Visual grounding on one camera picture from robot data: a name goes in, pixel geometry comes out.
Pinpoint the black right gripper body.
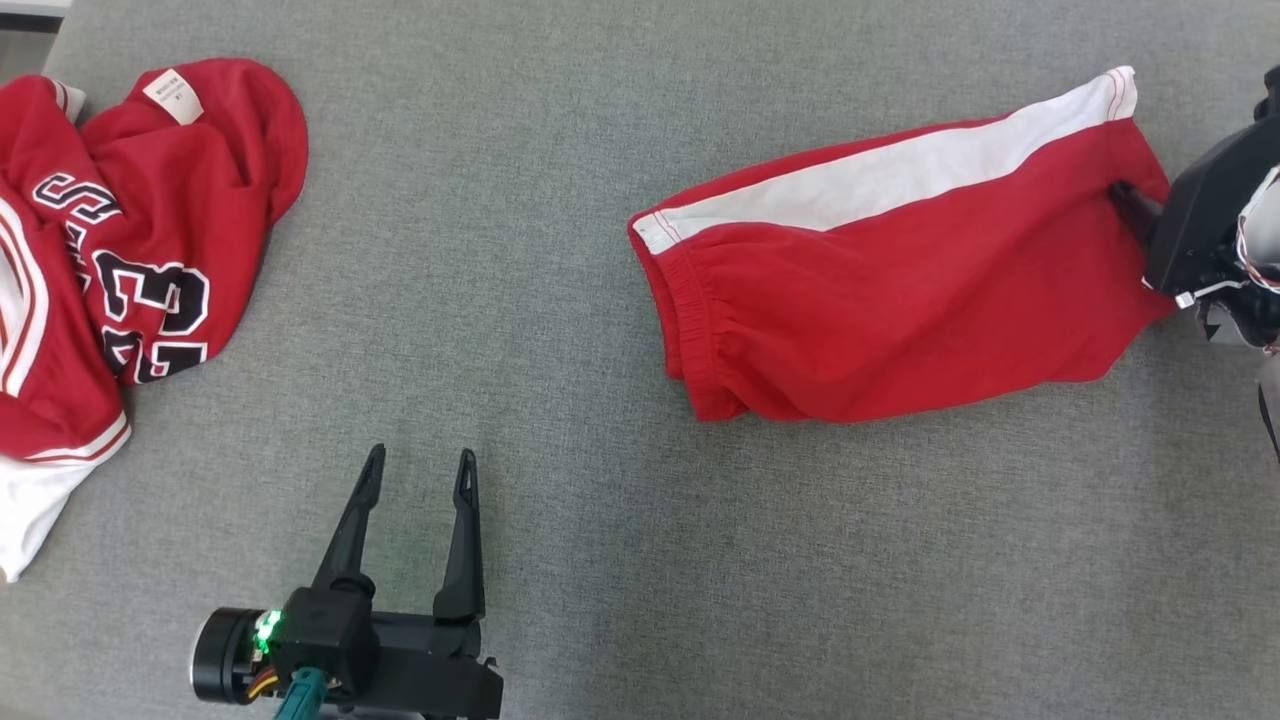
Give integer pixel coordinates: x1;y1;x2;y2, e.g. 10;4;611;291
1144;114;1280;298

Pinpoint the red shorts white stripe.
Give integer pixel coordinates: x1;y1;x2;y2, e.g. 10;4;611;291
627;66;1177;425

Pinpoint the teal left camera connector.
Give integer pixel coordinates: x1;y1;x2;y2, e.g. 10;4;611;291
274;667;330;720

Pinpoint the red jersey number 23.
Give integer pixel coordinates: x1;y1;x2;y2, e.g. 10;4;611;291
0;57;310;585

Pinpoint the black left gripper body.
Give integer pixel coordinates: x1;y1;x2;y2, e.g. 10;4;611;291
328;610;505;720

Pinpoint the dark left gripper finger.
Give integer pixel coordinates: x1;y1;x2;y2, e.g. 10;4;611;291
431;447;488;624
311;442;388;601

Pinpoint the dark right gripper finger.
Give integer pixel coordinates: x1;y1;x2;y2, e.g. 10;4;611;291
1109;179;1167;252

